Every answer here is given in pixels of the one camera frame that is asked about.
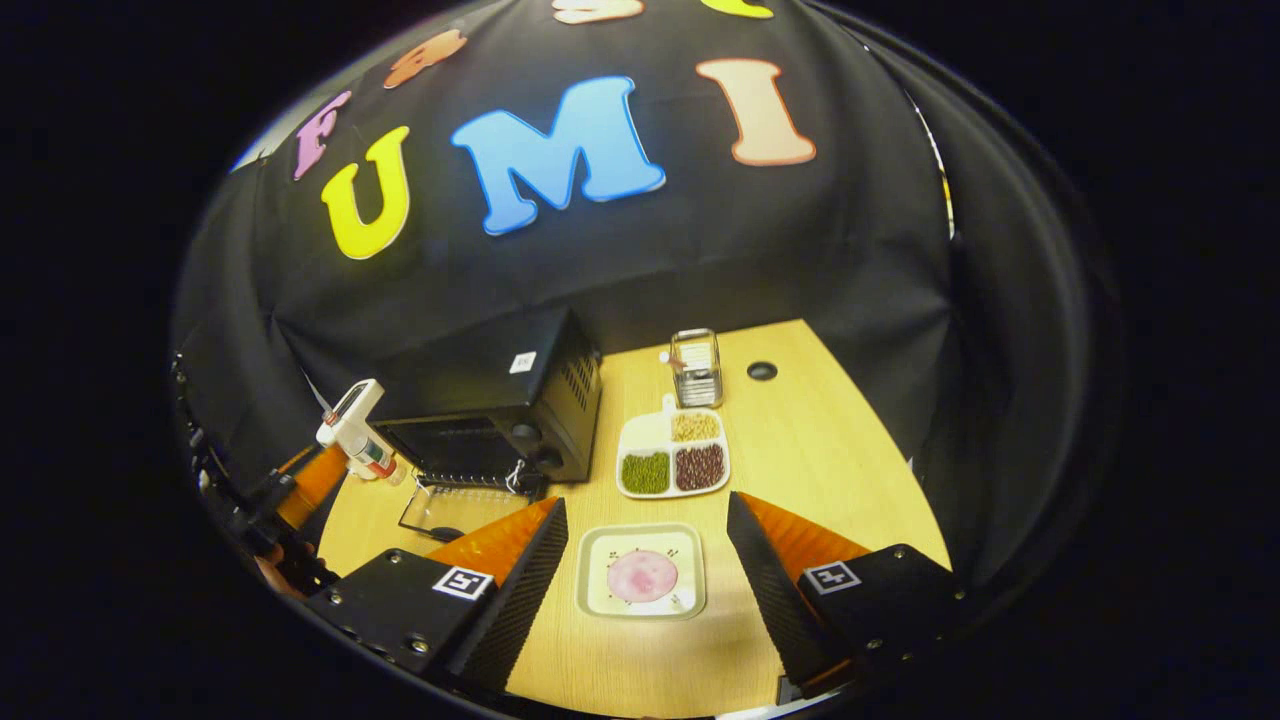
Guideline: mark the square pale food plate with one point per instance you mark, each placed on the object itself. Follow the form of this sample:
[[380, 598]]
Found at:
[[595, 590]]

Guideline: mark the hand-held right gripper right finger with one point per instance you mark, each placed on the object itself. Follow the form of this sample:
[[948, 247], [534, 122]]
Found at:
[[770, 590]]

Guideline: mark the black electric oven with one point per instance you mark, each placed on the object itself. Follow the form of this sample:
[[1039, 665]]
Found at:
[[480, 385]]

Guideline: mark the pink round meat slice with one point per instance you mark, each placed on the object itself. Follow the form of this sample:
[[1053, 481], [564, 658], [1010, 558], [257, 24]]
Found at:
[[643, 576]]

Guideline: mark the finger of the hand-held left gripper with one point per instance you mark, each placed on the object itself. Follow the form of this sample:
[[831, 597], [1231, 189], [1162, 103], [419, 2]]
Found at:
[[315, 485]]

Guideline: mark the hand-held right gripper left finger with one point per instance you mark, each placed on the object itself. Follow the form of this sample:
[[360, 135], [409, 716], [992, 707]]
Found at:
[[520, 600]]

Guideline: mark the small clear bottle red label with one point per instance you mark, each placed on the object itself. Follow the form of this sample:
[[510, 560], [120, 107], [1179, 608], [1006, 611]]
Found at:
[[372, 460]]

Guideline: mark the white toaster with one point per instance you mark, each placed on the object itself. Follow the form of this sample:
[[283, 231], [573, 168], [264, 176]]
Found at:
[[350, 410]]

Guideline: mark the white divided dish of beans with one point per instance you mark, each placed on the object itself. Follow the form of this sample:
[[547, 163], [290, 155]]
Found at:
[[648, 435]]

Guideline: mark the black backdrop cloth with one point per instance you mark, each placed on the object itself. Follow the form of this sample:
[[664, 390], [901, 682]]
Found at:
[[700, 250]]

